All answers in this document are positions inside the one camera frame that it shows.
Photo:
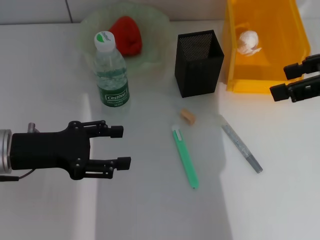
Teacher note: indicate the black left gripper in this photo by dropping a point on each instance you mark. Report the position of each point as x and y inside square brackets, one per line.
[50, 150]

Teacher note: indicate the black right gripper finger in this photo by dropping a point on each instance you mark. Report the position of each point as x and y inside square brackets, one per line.
[280, 93]
[295, 70]

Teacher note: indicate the white paper ball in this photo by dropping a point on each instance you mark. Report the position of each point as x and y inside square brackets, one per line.
[248, 41]

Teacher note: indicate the silver grey pen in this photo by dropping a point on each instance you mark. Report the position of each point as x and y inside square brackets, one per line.
[240, 142]

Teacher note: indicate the clear green-label water bottle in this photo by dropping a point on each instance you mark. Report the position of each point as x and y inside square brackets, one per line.
[112, 82]

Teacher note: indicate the green pen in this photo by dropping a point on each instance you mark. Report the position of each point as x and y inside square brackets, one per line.
[185, 162]

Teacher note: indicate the tan cork eraser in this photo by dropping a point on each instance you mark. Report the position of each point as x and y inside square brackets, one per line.
[187, 117]

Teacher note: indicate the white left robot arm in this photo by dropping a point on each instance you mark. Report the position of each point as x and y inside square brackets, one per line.
[5, 150]

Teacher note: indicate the black mesh pen holder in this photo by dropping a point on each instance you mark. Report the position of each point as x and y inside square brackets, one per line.
[200, 75]

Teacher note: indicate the yellow plastic bin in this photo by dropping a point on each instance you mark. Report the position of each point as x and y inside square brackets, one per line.
[275, 50]

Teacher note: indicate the pale green glass bowl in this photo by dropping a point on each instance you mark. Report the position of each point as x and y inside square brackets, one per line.
[155, 45]

